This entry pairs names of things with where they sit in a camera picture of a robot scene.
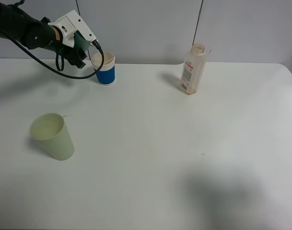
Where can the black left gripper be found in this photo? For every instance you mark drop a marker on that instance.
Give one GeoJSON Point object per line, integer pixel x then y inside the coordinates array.
{"type": "Point", "coordinates": [40, 34]}

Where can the clear plastic drink bottle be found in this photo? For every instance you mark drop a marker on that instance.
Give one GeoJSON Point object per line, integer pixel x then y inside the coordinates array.
{"type": "Point", "coordinates": [193, 67]}

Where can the teal green plastic cup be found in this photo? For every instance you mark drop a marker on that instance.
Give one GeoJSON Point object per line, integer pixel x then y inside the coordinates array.
{"type": "Point", "coordinates": [80, 42]}

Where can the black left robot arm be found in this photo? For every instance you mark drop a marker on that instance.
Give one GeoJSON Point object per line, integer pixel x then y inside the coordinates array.
{"type": "Point", "coordinates": [13, 22]}

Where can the blue paper cup white rim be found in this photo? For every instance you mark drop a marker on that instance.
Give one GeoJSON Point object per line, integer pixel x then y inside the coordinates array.
{"type": "Point", "coordinates": [106, 74]}

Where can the light green plastic cup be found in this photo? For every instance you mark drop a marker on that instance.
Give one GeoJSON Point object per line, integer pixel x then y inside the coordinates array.
{"type": "Point", "coordinates": [51, 133]}

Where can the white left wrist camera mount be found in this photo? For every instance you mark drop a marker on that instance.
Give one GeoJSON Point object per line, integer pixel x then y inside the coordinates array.
{"type": "Point", "coordinates": [69, 25]}

